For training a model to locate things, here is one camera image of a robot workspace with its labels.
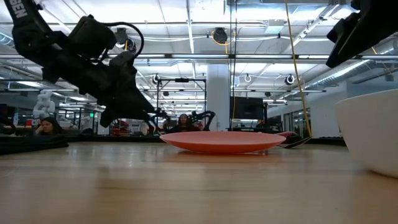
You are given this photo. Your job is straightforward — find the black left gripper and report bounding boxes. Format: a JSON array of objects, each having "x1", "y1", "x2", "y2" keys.
[{"x1": 93, "y1": 74, "x2": 155, "y2": 128}]

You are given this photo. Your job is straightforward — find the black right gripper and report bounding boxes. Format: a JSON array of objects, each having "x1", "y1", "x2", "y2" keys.
[{"x1": 325, "y1": 0, "x2": 398, "y2": 68}]

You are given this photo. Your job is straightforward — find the white small plate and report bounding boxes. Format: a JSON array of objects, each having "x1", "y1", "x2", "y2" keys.
[{"x1": 335, "y1": 88, "x2": 398, "y2": 179}]

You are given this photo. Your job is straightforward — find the red round plate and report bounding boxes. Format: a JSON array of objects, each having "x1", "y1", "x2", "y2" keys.
[{"x1": 159, "y1": 130, "x2": 287, "y2": 155}]

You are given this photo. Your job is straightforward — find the person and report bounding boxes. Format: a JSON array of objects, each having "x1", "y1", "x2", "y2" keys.
[
  {"x1": 34, "y1": 116, "x2": 63, "y2": 136},
  {"x1": 169, "y1": 113, "x2": 200, "y2": 134}
]

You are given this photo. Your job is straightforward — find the white building pillar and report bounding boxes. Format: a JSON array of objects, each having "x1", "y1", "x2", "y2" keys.
[{"x1": 206, "y1": 64, "x2": 231, "y2": 132}]

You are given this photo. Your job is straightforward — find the black monitor screen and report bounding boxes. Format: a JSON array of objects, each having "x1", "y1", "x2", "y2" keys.
[{"x1": 229, "y1": 96, "x2": 266, "y2": 121}]

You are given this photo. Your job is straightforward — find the silver ventilation duct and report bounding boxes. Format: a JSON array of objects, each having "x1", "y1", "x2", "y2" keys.
[{"x1": 306, "y1": 39, "x2": 398, "y2": 91}]

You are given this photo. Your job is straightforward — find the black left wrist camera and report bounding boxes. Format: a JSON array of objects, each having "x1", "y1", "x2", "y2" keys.
[{"x1": 108, "y1": 51, "x2": 137, "y2": 80}]

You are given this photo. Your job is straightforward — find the black robot rig frame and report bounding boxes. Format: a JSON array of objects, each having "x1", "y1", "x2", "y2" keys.
[{"x1": 156, "y1": 77, "x2": 208, "y2": 131}]

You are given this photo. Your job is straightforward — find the black left wrist camera cable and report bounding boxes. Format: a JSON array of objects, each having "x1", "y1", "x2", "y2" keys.
[{"x1": 101, "y1": 21, "x2": 146, "y2": 60}]

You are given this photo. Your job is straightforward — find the black cable reel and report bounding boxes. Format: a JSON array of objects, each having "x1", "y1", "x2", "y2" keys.
[
  {"x1": 213, "y1": 27, "x2": 228, "y2": 44},
  {"x1": 114, "y1": 27, "x2": 137, "y2": 54}
]

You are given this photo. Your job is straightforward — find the black hanging cable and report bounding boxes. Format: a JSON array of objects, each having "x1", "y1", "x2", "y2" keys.
[
  {"x1": 233, "y1": 0, "x2": 238, "y2": 131},
  {"x1": 229, "y1": 0, "x2": 233, "y2": 98}
]

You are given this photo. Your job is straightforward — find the spoon with black handle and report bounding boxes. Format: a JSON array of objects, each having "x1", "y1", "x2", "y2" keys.
[{"x1": 278, "y1": 136, "x2": 313, "y2": 149}]

